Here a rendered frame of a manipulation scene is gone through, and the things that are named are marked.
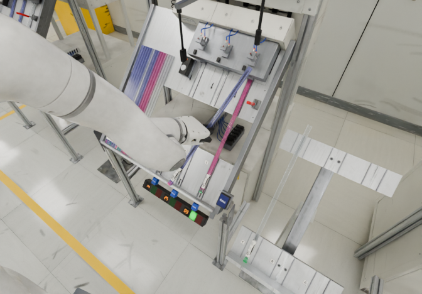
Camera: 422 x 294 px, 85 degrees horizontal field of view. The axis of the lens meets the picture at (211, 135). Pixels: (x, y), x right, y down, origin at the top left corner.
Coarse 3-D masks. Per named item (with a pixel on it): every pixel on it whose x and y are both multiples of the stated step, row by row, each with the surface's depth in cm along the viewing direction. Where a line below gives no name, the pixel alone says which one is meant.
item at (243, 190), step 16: (176, 96) 157; (160, 112) 146; (176, 112) 146; (192, 112) 146; (208, 112) 146; (272, 112) 146; (288, 112) 146; (224, 128) 136; (208, 144) 128; (240, 144) 128; (256, 144) 128; (256, 160) 121; (272, 160) 182; (240, 176) 124; (256, 176) 142; (240, 192) 135
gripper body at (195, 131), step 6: (186, 120) 71; (192, 120) 74; (186, 126) 66; (192, 126) 70; (198, 126) 72; (204, 126) 74; (192, 132) 67; (198, 132) 69; (204, 132) 71; (186, 138) 66; (192, 138) 67; (198, 138) 69; (204, 138) 71; (186, 144) 68; (192, 144) 69; (198, 144) 72
